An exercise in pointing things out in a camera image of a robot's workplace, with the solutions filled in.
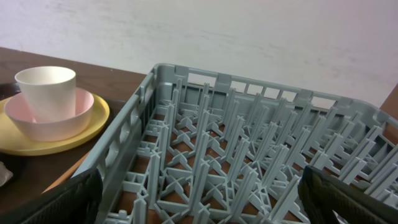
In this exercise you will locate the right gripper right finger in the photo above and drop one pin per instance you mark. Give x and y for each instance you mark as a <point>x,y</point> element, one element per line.
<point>323,197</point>

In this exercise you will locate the grey dishwasher rack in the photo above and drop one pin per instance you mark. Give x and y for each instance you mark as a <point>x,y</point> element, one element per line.
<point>218,148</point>

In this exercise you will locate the white cup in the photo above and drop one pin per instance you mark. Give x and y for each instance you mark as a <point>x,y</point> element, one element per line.
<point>49,91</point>

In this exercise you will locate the pink bowl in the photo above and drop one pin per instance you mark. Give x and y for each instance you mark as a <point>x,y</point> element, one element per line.
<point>16,109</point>

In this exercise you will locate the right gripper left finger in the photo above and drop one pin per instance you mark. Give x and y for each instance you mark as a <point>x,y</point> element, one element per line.
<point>74,201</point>

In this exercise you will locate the white tissue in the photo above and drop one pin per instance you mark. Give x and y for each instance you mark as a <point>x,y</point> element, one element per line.
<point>5,174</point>

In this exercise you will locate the yellow plate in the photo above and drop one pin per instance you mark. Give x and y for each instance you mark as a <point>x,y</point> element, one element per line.
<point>13,142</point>

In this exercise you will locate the brown serving tray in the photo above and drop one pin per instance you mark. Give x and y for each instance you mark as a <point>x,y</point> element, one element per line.
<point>32,175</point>

